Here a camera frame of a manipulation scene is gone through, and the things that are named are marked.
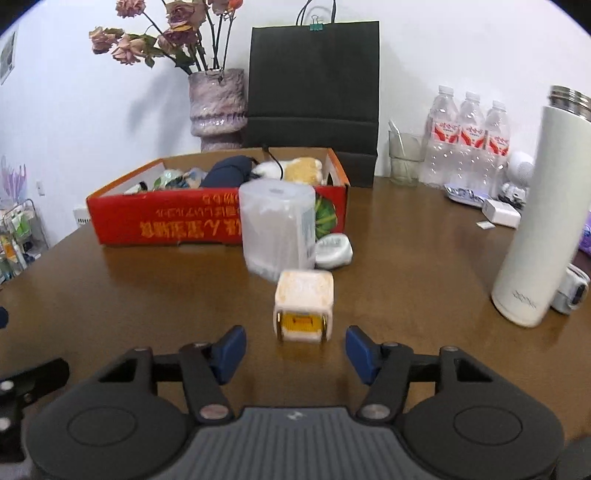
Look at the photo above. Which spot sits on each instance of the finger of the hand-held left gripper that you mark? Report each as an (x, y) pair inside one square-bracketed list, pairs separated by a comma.
[(3, 318), (41, 376)]

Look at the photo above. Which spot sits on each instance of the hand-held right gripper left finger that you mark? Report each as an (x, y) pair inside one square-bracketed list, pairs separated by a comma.
[(228, 355)]

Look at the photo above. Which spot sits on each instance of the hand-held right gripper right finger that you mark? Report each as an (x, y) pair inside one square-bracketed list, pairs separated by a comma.
[(362, 355)]

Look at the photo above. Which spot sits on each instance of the white orange charger cube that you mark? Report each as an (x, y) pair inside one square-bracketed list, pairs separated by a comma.
[(302, 290)]

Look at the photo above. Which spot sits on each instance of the red cardboard box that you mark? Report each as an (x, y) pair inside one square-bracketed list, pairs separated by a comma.
[(161, 221)]

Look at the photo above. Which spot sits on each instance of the black zip case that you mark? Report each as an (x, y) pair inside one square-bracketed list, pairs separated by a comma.
[(226, 173)]

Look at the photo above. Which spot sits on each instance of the iridescent plastic bag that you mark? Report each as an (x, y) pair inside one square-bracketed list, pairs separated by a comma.
[(178, 180)]

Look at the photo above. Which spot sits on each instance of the yellow white plush toy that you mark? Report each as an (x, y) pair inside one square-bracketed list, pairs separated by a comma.
[(300, 170)]

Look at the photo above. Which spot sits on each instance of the wooden desktop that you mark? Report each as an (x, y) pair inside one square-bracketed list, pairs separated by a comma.
[(415, 300)]

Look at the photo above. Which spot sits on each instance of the small white round jar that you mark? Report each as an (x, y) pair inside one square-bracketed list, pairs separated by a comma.
[(332, 251)]

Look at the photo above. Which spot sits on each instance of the white vent panel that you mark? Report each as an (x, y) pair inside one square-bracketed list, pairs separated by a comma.
[(83, 216)]

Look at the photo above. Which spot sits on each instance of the translucent cotton swab container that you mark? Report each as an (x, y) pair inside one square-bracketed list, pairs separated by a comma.
[(272, 230)]

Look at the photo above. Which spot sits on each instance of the purple translucent decoration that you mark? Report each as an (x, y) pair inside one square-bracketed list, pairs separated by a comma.
[(11, 180)]

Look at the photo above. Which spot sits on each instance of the clear glass cup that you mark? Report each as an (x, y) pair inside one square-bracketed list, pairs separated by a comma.
[(405, 173), (406, 145)]

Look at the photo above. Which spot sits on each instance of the blue white small dish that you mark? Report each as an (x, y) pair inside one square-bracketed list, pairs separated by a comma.
[(464, 194)]

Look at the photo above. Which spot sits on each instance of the white power adapter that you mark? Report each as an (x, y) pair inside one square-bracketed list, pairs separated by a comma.
[(501, 213)]

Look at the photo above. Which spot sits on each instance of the white grey handheld device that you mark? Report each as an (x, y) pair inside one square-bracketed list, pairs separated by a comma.
[(572, 290)]

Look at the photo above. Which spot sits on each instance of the white plastic stirrer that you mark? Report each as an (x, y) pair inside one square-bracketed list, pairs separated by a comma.
[(397, 136)]

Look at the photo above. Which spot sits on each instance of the clear plastic water bottle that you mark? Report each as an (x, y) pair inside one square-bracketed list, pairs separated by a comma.
[(441, 138), (471, 138), (497, 143)]

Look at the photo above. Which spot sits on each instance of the white thermos bottle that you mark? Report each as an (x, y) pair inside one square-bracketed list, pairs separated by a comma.
[(540, 207)]

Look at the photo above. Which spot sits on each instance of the white round robot toy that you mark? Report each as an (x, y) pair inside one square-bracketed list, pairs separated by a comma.
[(519, 168)]

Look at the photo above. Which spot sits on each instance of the purple ceramic vase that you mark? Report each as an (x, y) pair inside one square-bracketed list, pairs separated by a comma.
[(217, 106)]

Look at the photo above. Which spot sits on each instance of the black paper bag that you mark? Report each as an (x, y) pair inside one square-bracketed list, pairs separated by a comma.
[(314, 83)]

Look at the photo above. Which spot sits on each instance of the dried pink flowers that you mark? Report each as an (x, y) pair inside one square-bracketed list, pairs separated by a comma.
[(124, 48)]

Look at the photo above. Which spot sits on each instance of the green binder clip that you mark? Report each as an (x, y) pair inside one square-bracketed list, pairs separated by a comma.
[(317, 25)]

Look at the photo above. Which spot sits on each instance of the wall picture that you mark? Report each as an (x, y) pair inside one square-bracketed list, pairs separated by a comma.
[(7, 57)]

